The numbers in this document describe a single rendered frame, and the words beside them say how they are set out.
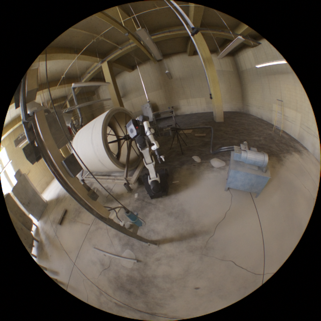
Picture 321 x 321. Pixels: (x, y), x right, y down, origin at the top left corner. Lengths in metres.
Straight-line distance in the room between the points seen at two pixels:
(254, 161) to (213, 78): 5.14
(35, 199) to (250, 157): 7.67
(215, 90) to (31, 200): 11.16
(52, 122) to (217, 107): 6.00
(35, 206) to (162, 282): 6.30
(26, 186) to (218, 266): 7.08
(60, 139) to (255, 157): 1.78
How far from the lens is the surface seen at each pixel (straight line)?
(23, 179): 6.55
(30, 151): 0.44
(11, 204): 6.39
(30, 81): 0.63
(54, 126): 0.44
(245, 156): 1.52
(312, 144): 7.20
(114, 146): 3.90
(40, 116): 0.45
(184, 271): 1.48
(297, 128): 7.59
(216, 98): 5.94
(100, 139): 1.93
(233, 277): 1.66
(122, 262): 1.74
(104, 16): 2.53
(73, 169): 0.37
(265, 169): 1.65
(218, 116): 6.05
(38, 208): 6.71
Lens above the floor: 1.45
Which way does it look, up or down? 32 degrees down
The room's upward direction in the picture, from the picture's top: 17 degrees counter-clockwise
